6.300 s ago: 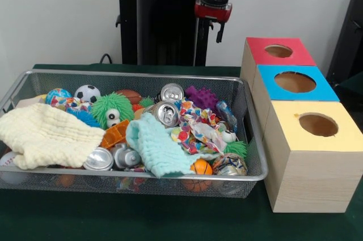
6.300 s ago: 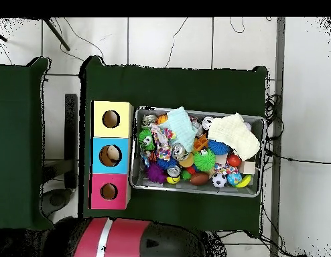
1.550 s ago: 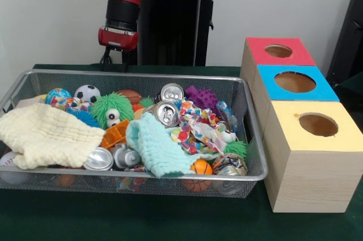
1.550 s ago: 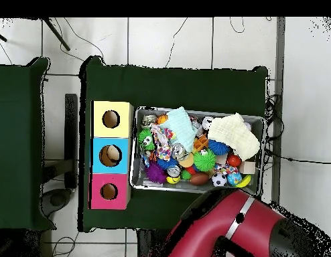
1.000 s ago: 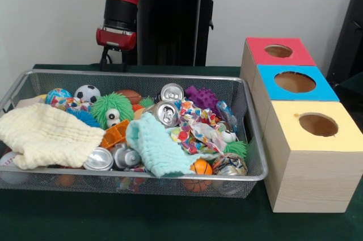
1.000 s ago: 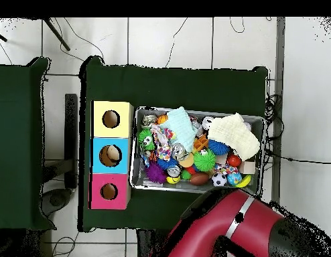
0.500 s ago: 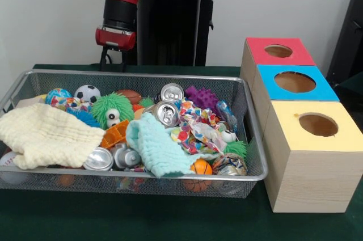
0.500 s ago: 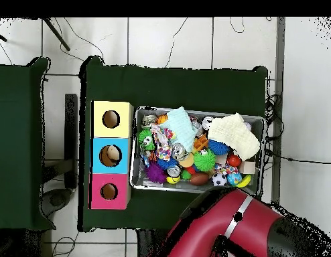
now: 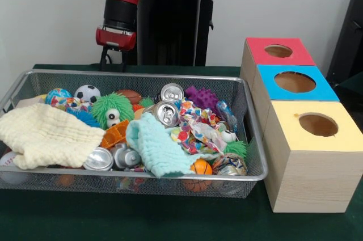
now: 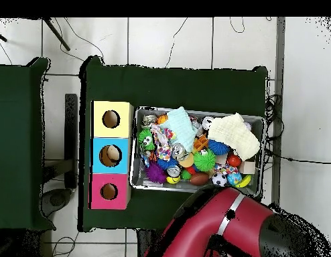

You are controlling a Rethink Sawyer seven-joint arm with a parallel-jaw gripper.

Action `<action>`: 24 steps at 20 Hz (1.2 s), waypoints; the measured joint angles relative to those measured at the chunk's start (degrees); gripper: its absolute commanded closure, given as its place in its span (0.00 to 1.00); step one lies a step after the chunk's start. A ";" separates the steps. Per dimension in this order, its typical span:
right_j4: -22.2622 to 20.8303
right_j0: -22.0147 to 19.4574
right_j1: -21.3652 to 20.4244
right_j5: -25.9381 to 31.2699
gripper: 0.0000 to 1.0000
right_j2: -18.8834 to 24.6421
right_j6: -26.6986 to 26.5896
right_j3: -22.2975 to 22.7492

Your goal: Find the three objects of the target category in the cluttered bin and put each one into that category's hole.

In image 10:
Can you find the purple spiky ball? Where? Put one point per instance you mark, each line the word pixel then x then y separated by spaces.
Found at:
pixel 156 174

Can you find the short black tripod leg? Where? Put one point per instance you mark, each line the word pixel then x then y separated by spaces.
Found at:
pixel 0 36

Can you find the brown toy football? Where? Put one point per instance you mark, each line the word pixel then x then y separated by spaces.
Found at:
pixel 199 178

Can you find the cream waffle cloth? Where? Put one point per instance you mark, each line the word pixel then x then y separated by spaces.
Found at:
pixel 235 133

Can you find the blue globe print ball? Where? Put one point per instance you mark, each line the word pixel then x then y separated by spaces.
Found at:
pixel 234 178

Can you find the colourful heart print cloth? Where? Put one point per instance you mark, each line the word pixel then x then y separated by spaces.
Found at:
pixel 163 152

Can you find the grey oval floor object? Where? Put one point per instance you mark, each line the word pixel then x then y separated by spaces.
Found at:
pixel 57 199

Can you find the small green fuzzy eyed toy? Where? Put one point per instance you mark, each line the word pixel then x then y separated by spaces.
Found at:
pixel 143 137

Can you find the green covered side table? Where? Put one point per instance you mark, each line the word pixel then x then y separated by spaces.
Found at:
pixel 18 133

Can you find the light blue waffle cloth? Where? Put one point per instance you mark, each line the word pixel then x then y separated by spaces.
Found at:
pixel 181 128

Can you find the dark green table cloth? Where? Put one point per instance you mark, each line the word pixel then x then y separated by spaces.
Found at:
pixel 181 88

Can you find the large green fuzzy eyed toy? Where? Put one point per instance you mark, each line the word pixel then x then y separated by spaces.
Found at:
pixel 205 160

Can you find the black and white soccer ball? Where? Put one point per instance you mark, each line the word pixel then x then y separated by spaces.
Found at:
pixel 219 179

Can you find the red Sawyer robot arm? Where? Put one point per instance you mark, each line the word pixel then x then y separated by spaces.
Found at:
pixel 246 227

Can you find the wooden box with three holes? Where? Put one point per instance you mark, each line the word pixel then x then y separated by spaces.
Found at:
pixel 125 158

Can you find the silver drink can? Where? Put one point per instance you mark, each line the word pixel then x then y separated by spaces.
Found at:
pixel 179 151

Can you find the black flat panel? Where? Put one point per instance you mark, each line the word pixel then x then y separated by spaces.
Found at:
pixel 71 133

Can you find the long black tripod leg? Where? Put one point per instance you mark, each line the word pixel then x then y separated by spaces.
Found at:
pixel 57 33

